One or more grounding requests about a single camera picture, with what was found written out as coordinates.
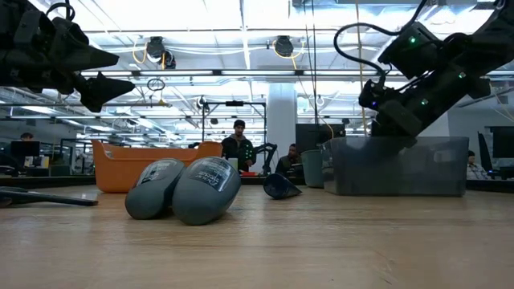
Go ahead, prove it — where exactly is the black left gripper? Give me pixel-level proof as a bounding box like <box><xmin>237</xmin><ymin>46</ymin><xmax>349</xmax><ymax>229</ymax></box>
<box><xmin>0</xmin><ymin>0</ymin><xmax>136</xmax><ymax>112</ymax></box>

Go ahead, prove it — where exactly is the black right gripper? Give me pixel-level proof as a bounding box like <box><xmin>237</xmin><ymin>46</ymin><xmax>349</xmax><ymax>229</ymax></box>
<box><xmin>371</xmin><ymin>74</ymin><xmax>459</xmax><ymax>138</ymax></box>

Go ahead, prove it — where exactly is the grey deodorant bottle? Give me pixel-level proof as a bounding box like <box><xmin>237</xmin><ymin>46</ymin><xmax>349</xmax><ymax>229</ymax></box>
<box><xmin>124</xmin><ymin>158</ymin><xmax>187</xmax><ymax>221</ymax></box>
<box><xmin>171</xmin><ymin>157</ymin><xmax>243</xmax><ymax>226</ymax></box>

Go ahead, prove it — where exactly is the grey translucent plastic bin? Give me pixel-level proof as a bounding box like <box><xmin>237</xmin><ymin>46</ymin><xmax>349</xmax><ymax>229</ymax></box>
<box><xmin>320</xmin><ymin>136</ymin><xmax>471</xmax><ymax>197</ymax></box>

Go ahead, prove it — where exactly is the black panel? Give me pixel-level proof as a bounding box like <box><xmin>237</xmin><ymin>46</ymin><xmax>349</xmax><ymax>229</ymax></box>
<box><xmin>295</xmin><ymin>123</ymin><xmax>347</xmax><ymax>153</ymax></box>

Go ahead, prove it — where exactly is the orange plastic bin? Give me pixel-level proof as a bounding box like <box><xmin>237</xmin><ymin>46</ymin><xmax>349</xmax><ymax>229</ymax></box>
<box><xmin>91</xmin><ymin>140</ymin><xmax>223</xmax><ymax>194</ymax></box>

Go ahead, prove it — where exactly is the black monitor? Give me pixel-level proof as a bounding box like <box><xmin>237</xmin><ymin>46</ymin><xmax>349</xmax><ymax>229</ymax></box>
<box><xmin>485</xmin><ymin>125</ymin><xmax>514</xmax><ymax>160</ymax></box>
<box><xmin>10</xmin><ymin>140</ymin><xmax>41</xmax><ymax>158</ymax></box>

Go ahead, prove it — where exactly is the white pillar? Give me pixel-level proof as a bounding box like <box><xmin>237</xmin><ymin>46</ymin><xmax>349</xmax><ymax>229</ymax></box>
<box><xmin>266</xmin><ymin>83</ymin><xmax>299</xmax><ymax>161</ymax></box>

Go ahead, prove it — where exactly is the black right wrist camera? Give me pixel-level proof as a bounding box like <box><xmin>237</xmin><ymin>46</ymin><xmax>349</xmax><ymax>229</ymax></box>
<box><xmin>358</xmin><ymin>79</ymin><xmax>387</xmax><ymax>110</ymax></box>

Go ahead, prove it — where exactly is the large black cable reel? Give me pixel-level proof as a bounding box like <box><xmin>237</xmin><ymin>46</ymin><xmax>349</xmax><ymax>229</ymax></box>
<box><xmin>145</xmin><ymin>36</ymin><xmax>177</xmax><ymax>71</ymax></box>
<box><xmin>274</xmin><ymin>35</ymin><xmax>296</xmax><ymax>58</ymax></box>

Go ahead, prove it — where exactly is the black left camera cable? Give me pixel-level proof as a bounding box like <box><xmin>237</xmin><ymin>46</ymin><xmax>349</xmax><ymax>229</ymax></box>
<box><xmin>46</xmin><ymin>2</ymin><xmax>76</xmax><ymax>22</ymax></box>

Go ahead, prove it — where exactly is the black camera cable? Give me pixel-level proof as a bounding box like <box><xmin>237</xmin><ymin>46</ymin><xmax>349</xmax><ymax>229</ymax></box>
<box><xmin>46</xmin><ymin>2</ymin><xmax>76</xmax><ymax>22</ymax></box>
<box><xmin>332</xmin><ymin>0</ymin><xmax>430</xmax><ymax>83</ymax></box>

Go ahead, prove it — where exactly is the yellow hanging rope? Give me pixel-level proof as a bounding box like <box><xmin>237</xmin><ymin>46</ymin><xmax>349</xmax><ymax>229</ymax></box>
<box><xmin>354</xmin><ymin>0</ymin><xmax>370</xmax><ymax>133</ymax></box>

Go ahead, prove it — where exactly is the black hanging cable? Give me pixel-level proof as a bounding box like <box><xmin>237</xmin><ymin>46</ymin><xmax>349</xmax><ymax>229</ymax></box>
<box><xmin>304</xmin><ymin>0</ymin><xmax>319</xmax><ymax>126</ymax></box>

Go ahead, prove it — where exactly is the black right camera cable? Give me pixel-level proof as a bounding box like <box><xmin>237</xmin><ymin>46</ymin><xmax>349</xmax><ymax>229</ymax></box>
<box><xmin>332</xmin><ymin>0</ymin><xmax>430</xmax><ymax>83</ymax></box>

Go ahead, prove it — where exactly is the black station frame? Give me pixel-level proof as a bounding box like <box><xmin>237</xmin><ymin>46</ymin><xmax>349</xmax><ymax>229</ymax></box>
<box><xmin>201</xmin><ymin>100</ymin><xmax>267</xmax><ymax>144</ymax></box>

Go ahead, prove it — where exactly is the black table edge frame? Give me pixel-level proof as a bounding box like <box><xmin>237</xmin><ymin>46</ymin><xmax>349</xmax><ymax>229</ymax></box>
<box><xmin>0</xmin><ymin>175</ymin><xmax>514</xmax><ymax>193</ymax></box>

